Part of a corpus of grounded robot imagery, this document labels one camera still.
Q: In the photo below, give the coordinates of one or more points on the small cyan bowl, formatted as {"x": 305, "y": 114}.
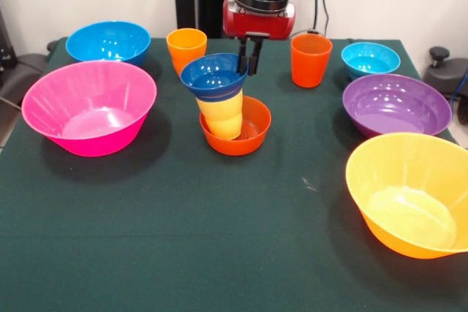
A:
{"x": 369, "y": 60}

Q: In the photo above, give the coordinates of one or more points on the yellow cup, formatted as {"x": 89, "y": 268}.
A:
{"x": 223, "y": 118}

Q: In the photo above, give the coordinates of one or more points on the medium sky blue bowl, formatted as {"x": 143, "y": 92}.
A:
{"x": 109, "y": 39}

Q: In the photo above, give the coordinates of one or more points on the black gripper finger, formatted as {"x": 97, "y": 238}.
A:
{"x": 253, "y": 65}
{"x": 243, "y": 63}

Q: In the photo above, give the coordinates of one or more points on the purple bowl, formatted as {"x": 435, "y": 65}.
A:
{"x": 395, "y": 107}

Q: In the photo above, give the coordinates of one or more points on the large yellow bowl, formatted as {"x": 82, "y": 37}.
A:
{"x": 409, "y": 198}

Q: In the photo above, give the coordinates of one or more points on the black stand foot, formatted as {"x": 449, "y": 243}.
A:
{"x": 22, "y": 71}
{"x": 446, "y": 74}

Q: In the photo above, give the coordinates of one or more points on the small red bowl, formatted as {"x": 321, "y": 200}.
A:
{"x": 237, "y": 145}

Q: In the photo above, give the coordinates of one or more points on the dark green tablecloth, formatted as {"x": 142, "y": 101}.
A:
{"x": 234, "y": 235}

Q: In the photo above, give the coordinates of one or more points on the orange cup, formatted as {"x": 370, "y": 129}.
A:
{"x": 184, "y": 47}

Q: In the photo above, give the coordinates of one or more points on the large pink bowl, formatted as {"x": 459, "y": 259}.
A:
{"x": 87, "y": 107}

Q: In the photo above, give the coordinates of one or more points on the red cup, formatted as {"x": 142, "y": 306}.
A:
{"x": 311, "y": 67}

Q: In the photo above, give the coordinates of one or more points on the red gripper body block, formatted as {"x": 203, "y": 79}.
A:
{"x": 259, "y": 23}

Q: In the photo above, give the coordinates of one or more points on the small dark blue bowl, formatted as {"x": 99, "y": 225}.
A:
{"x": 215, "y": 89}

